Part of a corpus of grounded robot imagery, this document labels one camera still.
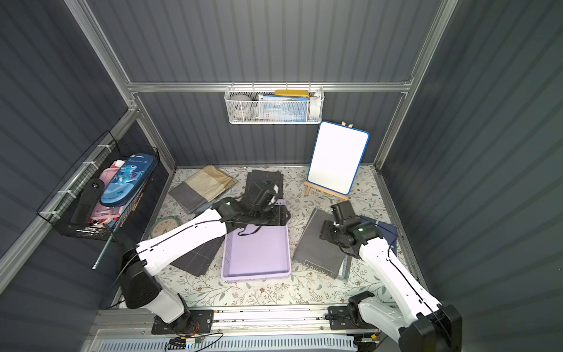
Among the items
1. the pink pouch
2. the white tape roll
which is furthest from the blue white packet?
the pink pouch

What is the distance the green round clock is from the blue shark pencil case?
0.30 m

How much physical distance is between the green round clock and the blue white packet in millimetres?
593

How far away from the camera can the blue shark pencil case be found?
647 mm

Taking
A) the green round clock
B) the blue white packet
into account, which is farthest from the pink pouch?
the blue white packet

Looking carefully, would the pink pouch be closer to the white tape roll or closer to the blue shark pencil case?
the blue shark pencil case

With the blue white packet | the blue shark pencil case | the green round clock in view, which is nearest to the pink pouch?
the blue shark pencil case

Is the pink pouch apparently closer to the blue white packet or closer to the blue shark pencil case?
the blue shark pencil case

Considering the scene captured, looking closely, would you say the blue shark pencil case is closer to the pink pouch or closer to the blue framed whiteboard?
the pink pouch

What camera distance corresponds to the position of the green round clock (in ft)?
3.13

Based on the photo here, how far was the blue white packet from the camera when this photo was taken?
0.86 metres

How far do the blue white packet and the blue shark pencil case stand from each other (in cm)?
46
